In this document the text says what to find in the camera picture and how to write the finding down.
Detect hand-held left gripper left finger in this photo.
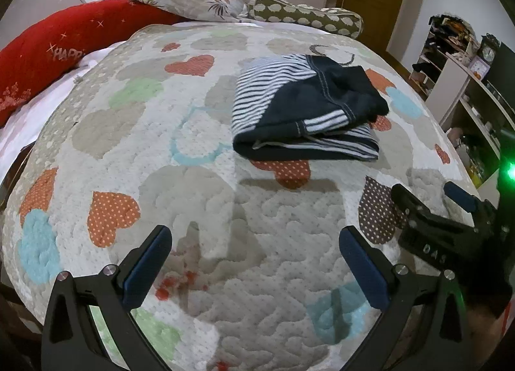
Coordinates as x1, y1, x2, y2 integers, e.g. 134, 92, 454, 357
41, 225, 173, 371

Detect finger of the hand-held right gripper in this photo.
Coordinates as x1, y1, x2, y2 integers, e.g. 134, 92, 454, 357
444, 180, 490, 227
391, 183, 444, 232

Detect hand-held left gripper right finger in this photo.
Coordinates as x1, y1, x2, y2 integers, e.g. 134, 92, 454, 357
338, 225, 468, 371

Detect navy striped pants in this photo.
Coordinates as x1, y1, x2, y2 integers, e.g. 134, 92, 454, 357
231, 54, 390, 162

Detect person's right forearm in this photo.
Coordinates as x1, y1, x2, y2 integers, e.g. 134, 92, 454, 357
463, 300, 508, 367

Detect white shelf unit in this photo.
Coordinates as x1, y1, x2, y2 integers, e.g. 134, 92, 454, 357
409, 13, 515, 191

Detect heart print quilted blanket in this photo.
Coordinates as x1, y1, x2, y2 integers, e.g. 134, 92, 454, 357
2, 24, 483, 371

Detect dark mantel clock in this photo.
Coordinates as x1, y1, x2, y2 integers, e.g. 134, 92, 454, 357
479, 33, 500, 71

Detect green polka dot bolster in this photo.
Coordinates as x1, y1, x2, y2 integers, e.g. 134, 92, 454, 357
246, 0, 365, 39

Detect long red pillow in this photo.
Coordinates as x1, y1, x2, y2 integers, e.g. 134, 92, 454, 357
0, 0, 182, 126

